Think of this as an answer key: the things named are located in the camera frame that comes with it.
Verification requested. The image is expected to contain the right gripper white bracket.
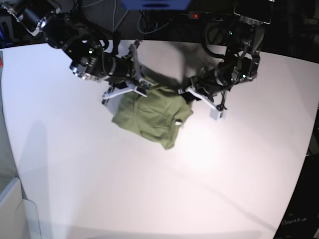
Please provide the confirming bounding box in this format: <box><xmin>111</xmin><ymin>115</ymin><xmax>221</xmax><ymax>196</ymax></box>
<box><xmin>102</xmin><ymin>40</ymin><xmax>152</xmax><ymax>105</ymax></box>

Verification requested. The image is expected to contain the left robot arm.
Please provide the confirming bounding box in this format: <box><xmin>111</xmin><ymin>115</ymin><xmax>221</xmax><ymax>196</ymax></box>
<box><xmin>178</xmin><ymin>0</ymin><xmax>274</xmax><ymax>114</ymax></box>

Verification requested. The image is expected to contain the green T-shirt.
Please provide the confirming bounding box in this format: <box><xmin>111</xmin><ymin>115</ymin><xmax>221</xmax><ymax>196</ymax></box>
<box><xmin>111</xmin><ymin>67</ymin><xmax>194</xmax><ymax>151</ymax></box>

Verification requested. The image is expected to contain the black OpenArm base box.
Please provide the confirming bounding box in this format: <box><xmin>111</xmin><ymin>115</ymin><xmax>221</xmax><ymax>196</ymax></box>
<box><xmin>274</xmin><ymin>155</ymin><xmax>319</xmax><ymax>239</ymax></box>

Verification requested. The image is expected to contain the white bin at left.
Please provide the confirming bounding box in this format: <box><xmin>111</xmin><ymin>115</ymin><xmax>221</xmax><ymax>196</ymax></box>
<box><xmin>0</xmin><ymin>177</ymin><xmax>42</xmax><ymax>239</ymax></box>

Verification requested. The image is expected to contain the blue box overhead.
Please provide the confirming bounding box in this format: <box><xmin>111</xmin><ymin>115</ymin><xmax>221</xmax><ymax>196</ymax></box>
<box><xmin>121</xmin><ymin>0</ymin><xmax>191</xmax><ymax>10</ymax></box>

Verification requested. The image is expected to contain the black power strip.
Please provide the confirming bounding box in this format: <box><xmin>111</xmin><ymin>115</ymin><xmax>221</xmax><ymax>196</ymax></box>
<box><xmin>186</xmin><ymin>11</ymin><xmax>233</xmax><ymax>21</ymax></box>

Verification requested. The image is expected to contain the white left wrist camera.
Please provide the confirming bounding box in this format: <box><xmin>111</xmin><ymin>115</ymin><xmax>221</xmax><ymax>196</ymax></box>
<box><xmin>209</xmin><ymin>109</ymin><xmax>226</xmax><ymax>121</ymax></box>

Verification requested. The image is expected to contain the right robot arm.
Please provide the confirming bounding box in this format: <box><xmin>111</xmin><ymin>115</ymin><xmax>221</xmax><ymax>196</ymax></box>
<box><xmin>0</xmin><ymin>0</ymin><xmax>154</xmax><ymax>105</ymax></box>

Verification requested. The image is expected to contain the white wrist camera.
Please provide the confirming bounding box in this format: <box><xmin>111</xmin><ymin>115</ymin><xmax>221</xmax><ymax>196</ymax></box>
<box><xmin>209</xmin><ymin>109</ymin><xmax>226</xmax><ymax>121</ymax></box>
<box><xmin>134</xmin><ymin>78</ymin><xmax>154</xmax><ymax>97</ymax></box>

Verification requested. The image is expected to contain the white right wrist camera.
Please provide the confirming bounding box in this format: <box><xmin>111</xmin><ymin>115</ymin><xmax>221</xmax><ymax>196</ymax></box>
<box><xmin>134</xmin><ymin>78</ymin><xmax>154</xmax><ymax>97</ymax></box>

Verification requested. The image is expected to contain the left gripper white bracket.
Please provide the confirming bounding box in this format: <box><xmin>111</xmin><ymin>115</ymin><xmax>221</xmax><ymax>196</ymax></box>
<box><xmin>177</xmin><ymin>86</ymin><xmax>227</xmax><ymax>112</ymax></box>

